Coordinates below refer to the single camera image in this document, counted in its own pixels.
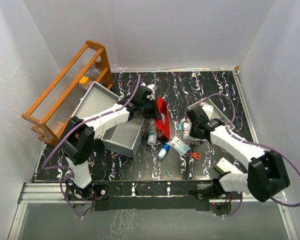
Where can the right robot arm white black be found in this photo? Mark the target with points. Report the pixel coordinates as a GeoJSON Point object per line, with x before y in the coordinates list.
{"type": "Point", "coordinates": [266, 172]}

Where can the stack of gauze packets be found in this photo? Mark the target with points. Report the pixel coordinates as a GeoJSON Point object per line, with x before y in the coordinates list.
{"type": "Point", "coordinates": [186, 127]}

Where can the grey metal medicine case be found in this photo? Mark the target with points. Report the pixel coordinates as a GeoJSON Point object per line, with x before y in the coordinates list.
{"type": "Point", "coordinates": [116, 135]}

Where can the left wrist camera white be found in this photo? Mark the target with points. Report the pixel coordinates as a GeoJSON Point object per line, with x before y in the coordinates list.
{"type": "Point", "coordinates": [152, 87]}

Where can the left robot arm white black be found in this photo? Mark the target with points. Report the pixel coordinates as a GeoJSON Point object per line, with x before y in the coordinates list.
{"type": "Point", "coordinates": [80, 133]}

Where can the red first aid pouch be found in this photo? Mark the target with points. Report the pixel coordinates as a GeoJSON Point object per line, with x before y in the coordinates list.
{"type": "Point", "coordinates": [163, 123]}

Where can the light blue plastic tweezers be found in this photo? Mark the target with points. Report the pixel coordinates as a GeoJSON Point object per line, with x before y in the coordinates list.
{"type": "Point", "coordinates": [180, 125]}

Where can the orange wooden rack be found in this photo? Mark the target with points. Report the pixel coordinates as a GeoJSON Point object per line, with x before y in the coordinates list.
{"type": "Point", "coordinates": [52, 110]}

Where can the aluminium front rail frame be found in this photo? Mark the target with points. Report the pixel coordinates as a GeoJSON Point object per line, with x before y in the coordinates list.
{"type": "Point", "coordinates": [42, 215]}

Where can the grey divided plastic tray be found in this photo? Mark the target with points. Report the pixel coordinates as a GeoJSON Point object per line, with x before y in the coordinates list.
{"type": "Point", "coordinates": [216, 113]}

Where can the orange small scissors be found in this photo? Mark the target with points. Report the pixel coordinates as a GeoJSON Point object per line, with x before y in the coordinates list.
{"type": "Point", "coordinates": [196, 156]}

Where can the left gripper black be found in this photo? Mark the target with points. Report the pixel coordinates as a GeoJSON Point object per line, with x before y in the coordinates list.
{"type": "Point", "coordinates": [154, 115]}

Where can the teal white flat packet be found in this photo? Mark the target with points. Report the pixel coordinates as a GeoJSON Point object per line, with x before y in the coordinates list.
{"type": "Point", "coordinates": [179, 146]}

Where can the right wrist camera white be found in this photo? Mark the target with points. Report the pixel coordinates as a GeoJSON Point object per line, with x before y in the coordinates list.
{"type": "Point", "coordinates": [208, 110]}

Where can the white blue spray bottle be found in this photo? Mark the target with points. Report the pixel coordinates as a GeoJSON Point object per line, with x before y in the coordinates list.
{"type": "Point", "coordinates": [164, 150]}

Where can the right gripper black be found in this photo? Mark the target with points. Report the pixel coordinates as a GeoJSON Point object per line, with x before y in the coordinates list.
{"type": "Point", "coordinates": [192, 133]}

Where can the yellow block on rack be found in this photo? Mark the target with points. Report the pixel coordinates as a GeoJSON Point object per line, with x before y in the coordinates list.
{"type": "Point", "coordinates": [84, 80]}

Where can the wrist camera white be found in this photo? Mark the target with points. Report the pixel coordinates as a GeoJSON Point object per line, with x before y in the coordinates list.
{"type": "Point", "coordinates": [208, 110]}
{"type": "Point", "coordinates": [152, 87]}

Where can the brown bottle orange cap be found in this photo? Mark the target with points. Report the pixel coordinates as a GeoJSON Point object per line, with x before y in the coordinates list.
{"type": "Point", "coordinates": [161, 137]}

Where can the white green medicine bottle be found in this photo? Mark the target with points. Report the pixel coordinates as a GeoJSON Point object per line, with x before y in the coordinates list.
{"type": "Point", "coordinates": [152, 136]}

